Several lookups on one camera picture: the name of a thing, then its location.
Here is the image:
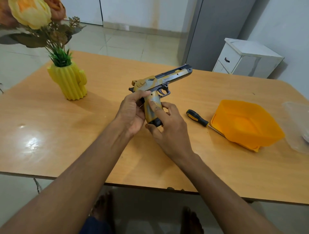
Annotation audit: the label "person's left hand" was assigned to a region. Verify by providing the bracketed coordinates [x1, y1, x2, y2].
[113, 90, 152, 138]

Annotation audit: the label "person's right hand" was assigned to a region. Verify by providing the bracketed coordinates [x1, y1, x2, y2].
[145, 99, 194, 165]

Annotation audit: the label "yellow and grey toy pistol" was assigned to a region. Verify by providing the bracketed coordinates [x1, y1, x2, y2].
[129, 64, 193, 128]

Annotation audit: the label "person's left forearm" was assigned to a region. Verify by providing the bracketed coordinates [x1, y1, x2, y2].
[0, 119, 134, 234]

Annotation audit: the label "person's right forearm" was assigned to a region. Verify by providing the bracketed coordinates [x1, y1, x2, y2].
[174, 152, 283, 234]

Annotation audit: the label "black and yellow screwdriver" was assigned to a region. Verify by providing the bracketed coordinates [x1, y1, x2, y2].
[186, 109, 226, 138]

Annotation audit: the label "yellow cactus-shaped vase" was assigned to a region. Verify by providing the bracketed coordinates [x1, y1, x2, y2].
[47, 62, 88, 101]

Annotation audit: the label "orange plastic bowl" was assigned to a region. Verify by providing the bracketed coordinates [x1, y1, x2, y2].
[211, 99, 285, 152]

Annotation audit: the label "grey refrigerator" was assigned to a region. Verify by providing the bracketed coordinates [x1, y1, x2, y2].
[177, 0, 257, 72]

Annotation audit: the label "white bedside cabinet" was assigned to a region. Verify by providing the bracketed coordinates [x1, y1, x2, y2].
[212, 38, 285, 79]

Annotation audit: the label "person's left foot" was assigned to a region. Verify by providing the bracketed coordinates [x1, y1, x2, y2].
[90, 191, 115, 233]

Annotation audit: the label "person's foot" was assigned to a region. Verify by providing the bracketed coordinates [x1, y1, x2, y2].
[90, 191, 115, 233]
[180, 206, 205, 234]

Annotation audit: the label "person's right foot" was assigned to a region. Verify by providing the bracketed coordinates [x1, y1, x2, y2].
[180, 206, 205, 234]

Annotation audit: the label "dark blue shorts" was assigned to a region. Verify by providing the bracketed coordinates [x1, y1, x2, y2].
[79, 216, 108, 234]

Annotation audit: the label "clear plastic container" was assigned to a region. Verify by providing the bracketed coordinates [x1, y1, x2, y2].
[281, 101, 309, 155]

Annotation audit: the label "artificial flower bouquet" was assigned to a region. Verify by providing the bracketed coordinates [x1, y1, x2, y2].
[0, 0, 86, 68]

